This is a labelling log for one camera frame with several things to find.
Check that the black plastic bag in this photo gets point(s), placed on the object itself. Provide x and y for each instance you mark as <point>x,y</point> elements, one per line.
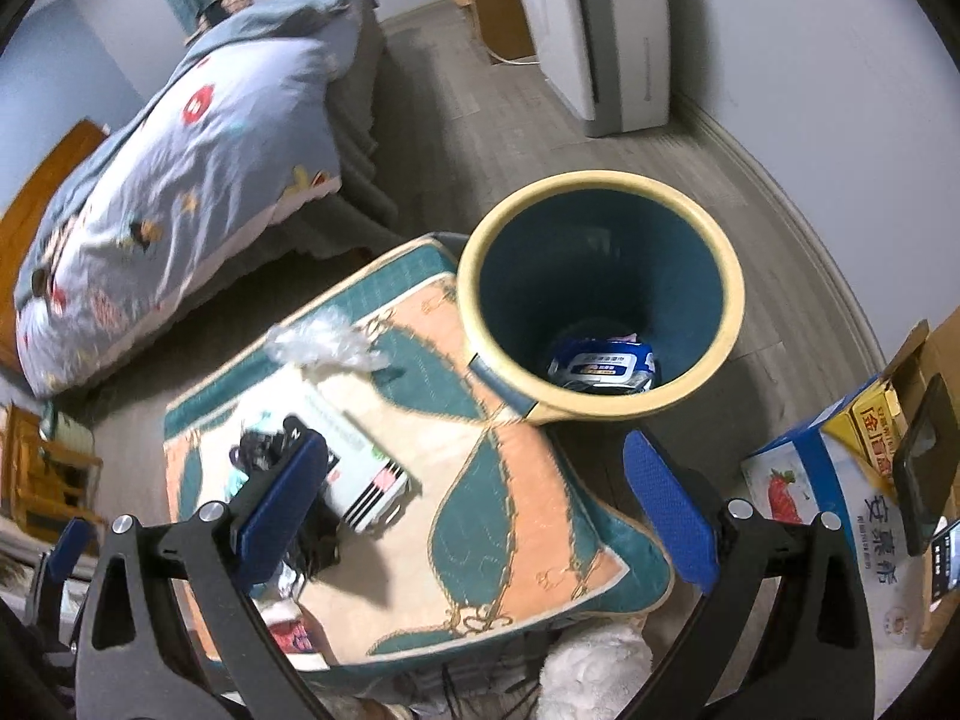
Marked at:
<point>262,453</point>

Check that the white green small carton box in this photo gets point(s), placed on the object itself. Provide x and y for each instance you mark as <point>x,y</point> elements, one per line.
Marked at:
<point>364,486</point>

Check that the blue white wrapper in bin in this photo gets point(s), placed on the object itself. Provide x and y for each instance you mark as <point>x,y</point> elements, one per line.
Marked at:
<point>604,366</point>

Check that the white air purifier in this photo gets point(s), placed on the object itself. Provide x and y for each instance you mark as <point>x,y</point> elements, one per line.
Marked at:
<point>608,60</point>

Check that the white fluffy cloth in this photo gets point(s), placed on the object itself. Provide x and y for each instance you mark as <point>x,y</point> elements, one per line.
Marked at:
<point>593,671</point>

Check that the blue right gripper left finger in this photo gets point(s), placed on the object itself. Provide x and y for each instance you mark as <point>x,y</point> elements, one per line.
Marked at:
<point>281,498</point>

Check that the wooden headboard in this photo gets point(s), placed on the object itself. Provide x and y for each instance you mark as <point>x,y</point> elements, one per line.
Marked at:
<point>21,220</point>

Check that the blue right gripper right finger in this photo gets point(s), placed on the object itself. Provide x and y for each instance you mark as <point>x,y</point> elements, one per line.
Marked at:
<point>680,506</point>

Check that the yellow and teal trash bin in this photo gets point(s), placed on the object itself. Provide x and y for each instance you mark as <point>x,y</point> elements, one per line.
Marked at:
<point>597,257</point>

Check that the blue white milk carton box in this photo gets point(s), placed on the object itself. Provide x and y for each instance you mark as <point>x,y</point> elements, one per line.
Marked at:
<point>841,463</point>

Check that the dark grey bed skirt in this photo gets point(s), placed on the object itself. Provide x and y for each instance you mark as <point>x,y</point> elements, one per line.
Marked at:
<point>359,216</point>

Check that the clear plastic wrap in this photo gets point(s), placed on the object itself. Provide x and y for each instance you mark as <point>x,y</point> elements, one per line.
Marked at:
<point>326,340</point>

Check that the small wooden chair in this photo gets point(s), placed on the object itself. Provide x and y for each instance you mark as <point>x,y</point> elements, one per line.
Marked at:
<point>45,484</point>

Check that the teal and orange patterned mat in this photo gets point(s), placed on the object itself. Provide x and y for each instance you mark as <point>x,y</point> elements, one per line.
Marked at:
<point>500,537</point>

